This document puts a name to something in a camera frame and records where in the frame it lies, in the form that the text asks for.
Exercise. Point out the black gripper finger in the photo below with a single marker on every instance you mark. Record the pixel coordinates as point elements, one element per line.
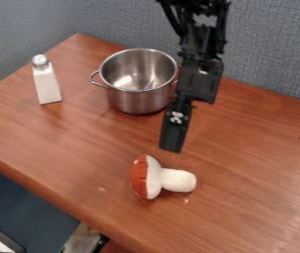
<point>175,127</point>

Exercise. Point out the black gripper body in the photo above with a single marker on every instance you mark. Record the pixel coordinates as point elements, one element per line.
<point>200,81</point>

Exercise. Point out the metal pot with handles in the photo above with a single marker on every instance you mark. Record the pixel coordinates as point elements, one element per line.
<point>137,76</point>

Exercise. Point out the red and white toy mushroom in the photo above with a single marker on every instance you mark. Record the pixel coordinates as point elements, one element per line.
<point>150,178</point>

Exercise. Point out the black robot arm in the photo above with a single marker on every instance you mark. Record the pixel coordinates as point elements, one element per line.
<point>200,22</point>

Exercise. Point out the white salt shaker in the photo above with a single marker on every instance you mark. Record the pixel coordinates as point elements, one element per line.
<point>46,80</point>

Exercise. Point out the metal table leg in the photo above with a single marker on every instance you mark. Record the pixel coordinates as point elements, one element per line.
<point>86,240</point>

